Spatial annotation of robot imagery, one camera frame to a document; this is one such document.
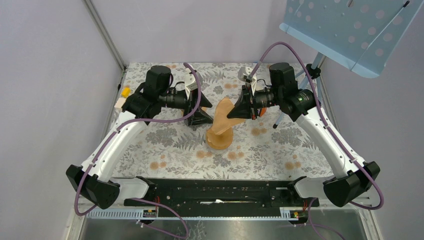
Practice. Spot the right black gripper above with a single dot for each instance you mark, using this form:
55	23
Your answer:
242	108

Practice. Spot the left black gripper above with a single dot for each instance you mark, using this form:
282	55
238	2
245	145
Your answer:
200	116

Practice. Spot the orange coffee filter box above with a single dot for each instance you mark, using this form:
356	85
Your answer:
261	112

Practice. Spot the brown paper coffee filter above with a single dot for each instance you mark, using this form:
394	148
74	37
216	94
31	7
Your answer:
227	135

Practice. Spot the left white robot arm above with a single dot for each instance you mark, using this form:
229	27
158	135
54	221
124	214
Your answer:
154	101

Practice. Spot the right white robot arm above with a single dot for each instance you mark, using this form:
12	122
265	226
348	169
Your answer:
352	175

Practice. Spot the floral tablecloth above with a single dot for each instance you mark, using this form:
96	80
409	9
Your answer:
257	152

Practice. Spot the yellow block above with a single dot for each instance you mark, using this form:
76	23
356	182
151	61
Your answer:
125	92

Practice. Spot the beige wooden block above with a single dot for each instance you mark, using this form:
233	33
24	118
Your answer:
119	104

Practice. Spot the blue perforated stand tray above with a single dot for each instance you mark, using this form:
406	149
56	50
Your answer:
360	35

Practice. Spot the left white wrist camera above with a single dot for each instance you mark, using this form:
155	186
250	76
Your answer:
190	84

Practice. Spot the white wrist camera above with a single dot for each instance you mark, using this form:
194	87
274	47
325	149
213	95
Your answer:
245	75
190	84

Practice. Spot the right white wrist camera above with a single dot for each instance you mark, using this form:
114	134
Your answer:
245	75

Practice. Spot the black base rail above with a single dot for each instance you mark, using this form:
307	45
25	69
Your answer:
219	198

